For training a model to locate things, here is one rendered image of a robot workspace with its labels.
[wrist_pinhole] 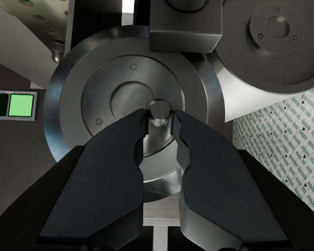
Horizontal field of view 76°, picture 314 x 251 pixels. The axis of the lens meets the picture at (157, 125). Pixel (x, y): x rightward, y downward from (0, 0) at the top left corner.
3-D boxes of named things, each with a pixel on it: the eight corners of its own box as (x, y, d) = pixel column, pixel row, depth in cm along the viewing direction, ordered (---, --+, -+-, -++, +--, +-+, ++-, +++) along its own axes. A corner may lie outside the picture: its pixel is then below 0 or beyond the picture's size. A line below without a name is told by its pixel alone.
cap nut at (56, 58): (63, 42, 49) (61, 60, 48) (69, 50, 52) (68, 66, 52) (47, 41, 48) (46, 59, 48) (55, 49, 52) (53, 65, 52)
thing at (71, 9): (85, -124, 20) (70, 57, 17) (121, 25, 43) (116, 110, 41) (80, -124, 20) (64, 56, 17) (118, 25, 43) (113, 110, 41)
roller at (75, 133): (208, 39, 16) (209, 185, 15) (173, 107, 42) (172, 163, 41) (64, 33, 16) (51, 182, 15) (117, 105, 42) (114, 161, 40)
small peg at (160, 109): (175, 117, 11) (152, 125, 11) (171, 124, 14) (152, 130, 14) (168, 94, 12) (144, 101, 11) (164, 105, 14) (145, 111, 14)
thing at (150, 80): (115, 35, 15) (204, 85, 15) (119, 48, 17) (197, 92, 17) (58, 121, 14) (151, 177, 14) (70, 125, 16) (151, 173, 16)
